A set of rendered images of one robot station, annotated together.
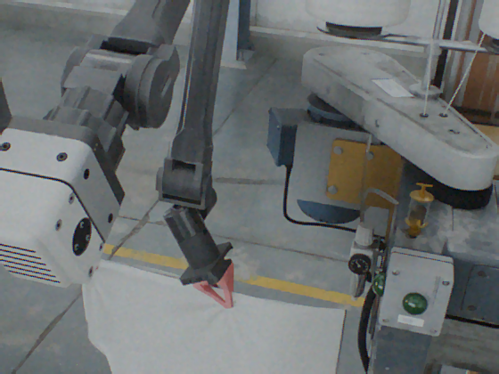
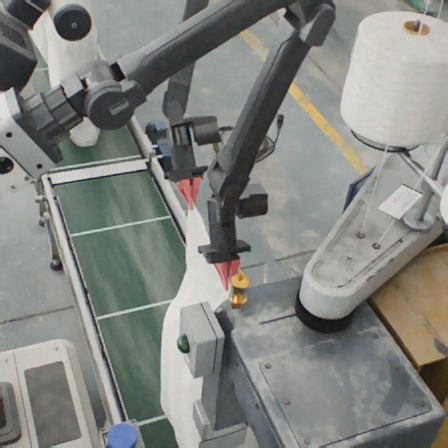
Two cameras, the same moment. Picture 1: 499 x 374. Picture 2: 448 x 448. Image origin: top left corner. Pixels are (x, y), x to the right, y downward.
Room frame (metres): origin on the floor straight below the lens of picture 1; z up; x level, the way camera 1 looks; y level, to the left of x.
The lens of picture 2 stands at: (0.23, -0.74, 2.10)
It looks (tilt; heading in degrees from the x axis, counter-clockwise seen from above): 41 degrees down; 51
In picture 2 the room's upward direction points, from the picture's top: 6 degrees clockwise
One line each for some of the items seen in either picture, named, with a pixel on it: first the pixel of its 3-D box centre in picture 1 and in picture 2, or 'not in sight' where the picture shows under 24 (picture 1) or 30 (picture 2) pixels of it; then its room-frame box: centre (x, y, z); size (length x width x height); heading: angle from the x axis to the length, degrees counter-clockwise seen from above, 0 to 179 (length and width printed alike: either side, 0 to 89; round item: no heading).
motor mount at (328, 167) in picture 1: (368, 169); not in sight; (1.07, -0.22, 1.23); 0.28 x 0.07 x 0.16; 76
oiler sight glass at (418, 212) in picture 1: (419, 208); (239, 289); (0.69, -0.22, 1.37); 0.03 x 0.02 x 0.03; 76
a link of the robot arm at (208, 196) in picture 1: (191, 192); (239, 193); (0.94, 0.10, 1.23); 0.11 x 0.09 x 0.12; 167
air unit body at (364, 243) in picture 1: (362, 265); not in sight; (0.88, -0.20, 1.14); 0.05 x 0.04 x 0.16; 166
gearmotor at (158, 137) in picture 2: not in sight; (160, 144); (1.54, 1.40, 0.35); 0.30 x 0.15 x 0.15; 76
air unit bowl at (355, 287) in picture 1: (356, 280); not in sight; (0.89, -0.20, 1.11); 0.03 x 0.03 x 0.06
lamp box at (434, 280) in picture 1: (415, 291); (200, 339); (0.63, -0.21, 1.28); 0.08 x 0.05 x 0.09; 76
